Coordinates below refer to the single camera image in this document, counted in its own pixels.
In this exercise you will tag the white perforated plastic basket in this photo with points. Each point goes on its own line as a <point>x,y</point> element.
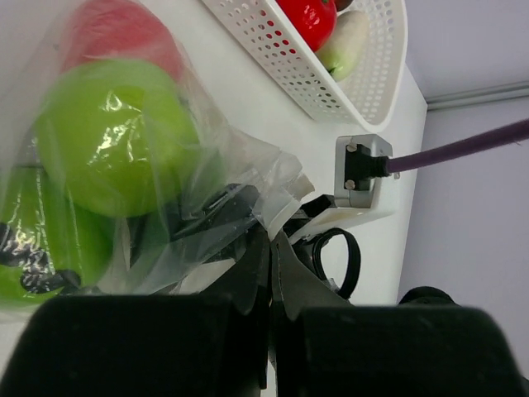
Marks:
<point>366,97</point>

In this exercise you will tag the white fake food piece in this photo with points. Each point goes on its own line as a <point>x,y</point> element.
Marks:
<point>343,50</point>

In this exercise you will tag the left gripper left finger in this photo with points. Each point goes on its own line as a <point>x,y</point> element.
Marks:
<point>213,343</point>

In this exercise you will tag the clear zip top bag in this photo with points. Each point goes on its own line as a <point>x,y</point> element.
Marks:
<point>144,261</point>

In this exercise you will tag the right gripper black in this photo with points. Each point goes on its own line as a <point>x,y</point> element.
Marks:
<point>222,224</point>

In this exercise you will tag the red fake apple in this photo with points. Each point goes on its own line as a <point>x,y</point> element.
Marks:
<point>99,30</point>

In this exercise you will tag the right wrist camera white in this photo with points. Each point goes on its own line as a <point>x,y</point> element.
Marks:
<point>364,191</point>

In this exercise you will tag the right aluminium frame post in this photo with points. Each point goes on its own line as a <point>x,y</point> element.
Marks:
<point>470,98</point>

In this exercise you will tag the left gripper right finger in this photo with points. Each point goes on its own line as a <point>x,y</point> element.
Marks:
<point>321,345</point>

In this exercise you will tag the green fake fruit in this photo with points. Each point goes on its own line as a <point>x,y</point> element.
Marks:
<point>116,138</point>

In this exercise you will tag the green fake watermelon ball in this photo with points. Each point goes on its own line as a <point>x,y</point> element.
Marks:
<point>49,245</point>

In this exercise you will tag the red fake tomato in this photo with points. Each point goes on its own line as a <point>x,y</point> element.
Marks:
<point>314,20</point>

